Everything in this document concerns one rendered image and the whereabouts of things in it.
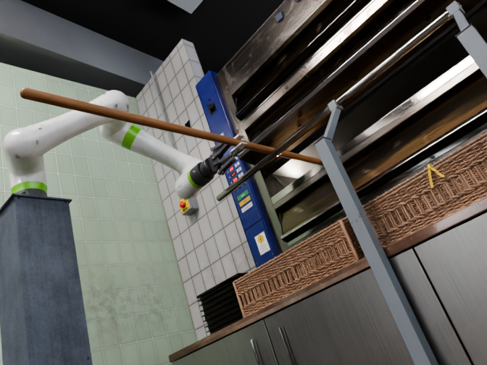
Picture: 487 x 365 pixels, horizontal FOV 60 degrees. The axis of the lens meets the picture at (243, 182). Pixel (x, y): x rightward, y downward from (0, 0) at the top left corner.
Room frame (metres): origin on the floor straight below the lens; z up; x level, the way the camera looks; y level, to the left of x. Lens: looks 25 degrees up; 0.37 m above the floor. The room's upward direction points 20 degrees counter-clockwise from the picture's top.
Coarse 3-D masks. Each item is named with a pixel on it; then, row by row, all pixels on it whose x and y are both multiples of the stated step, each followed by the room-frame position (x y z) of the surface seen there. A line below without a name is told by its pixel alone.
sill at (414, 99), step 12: (468, 60) 1.37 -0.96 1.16; (456, 72) 1.41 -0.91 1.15; (432, 84) 1.47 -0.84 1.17; (420, 96) 1.51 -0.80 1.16; (396, 108) 1.57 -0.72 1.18; (408, 108) 1.55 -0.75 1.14; (384, 120) 1.62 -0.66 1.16; (372, 132) 1.66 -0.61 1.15; (348, 144) 1.74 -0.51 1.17; (312, 168) 1.88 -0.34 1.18; (324, 168) 1.85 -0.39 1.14; (300, 180) 1.94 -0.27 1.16; (288, 192) 2.00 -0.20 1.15
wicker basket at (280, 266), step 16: (336, 224) 1.33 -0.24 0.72; (304, 240) 1.42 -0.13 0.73; (320, 240) 1.38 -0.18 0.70; (336, 240) 1.35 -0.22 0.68; (352, 240) 1.33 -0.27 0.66; (288, 256) 1.47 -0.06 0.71; (304, 256) 1.43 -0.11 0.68; (320, 256) 1.90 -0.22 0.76; (336, 256) 1.36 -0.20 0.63; (352, 256) 1.79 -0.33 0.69; (256, 272) 1.57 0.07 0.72; (272, 272) 1.53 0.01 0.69; (288, 272) 1.49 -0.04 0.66; (304, 272) 1.45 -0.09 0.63; (320, 272) 1.41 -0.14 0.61; (240, 288) 1.65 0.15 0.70; (256, 288) 1.75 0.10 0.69; (272, 288) 1.55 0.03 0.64; (288, 288) 1.51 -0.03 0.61; (240, 304) 1.65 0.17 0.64; (256, 304) 1.61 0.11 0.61
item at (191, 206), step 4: (180, 200) 2.41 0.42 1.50; (184, 200) 2.39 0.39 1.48; (188, 200) 2.37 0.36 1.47; (192, 200) 2.40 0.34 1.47; (196, 200) 2.42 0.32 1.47; (188, 204) 2.37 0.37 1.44; (192, 204) 2.39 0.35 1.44; (196, 204) 2.42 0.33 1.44; (180, 208) 2.43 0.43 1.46; (184, 208) 2.41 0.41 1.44; (188, 208) 2.38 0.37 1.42; (192, 208) 2.38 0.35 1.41; (196, 208) 2.41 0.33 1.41; (184, 212) 2.42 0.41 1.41; (188, 212) 2.43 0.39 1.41; (192, 212) 2.45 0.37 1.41
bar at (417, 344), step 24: (432, 24) 1.08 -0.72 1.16; (408, 48) 1.14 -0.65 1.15; (480, 48) 0.86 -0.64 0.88; (312, 120) 1.40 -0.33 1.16; (336, 120) 1.29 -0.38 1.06; (288, 144) 1.50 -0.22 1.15; (336, 168) 1.16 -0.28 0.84; (336, 192) 1.18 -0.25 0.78; (360, 216) 1.15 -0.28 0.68; (360, 240) 1.17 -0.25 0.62; (384, 264) 1.16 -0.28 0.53; (384, 288) 1.17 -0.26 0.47; (408, 312) 1.16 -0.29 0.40; (408, 336) 1.17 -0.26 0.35; (432, 360) 1.17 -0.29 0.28
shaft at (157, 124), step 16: (32, 96) 0.83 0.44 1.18; (48, 96) 0.85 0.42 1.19; (96, 112) 0.97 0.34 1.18; (112, 112) 1.00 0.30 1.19; (128, 112) 1.04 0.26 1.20; (160, 128) 1.15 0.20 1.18; (176, 128) 1.19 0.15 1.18; (192, 128) 1.24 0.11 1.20; (256, 144) 1.50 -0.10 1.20; (304, 160) 1.77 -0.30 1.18; (320, 160) 1.87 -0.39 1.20
